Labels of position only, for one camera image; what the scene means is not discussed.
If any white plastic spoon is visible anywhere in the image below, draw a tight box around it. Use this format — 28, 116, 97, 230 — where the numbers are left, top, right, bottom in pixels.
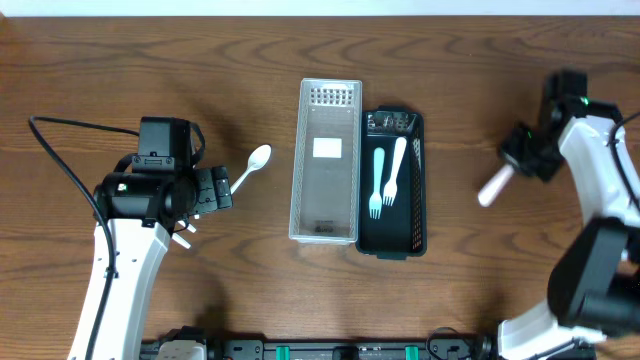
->
226, 144, 272, 196

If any white plastic fork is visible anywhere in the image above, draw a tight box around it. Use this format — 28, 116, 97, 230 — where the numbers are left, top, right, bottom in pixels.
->
477, 164, 515, 207
383, 137, 407, 206

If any black plastic basket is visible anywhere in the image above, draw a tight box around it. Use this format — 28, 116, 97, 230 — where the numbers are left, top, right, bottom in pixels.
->
356, 106, 428, 260

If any pale green plastic fork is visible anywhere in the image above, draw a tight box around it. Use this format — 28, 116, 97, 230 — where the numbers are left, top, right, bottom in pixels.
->
369, 147, 385, 220

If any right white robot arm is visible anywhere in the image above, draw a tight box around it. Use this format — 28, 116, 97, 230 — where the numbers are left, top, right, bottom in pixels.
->
478, 97, 639, 359

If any clear plastic basket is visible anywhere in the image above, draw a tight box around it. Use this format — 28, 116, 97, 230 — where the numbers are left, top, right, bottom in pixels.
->
289, 78, 362, 245

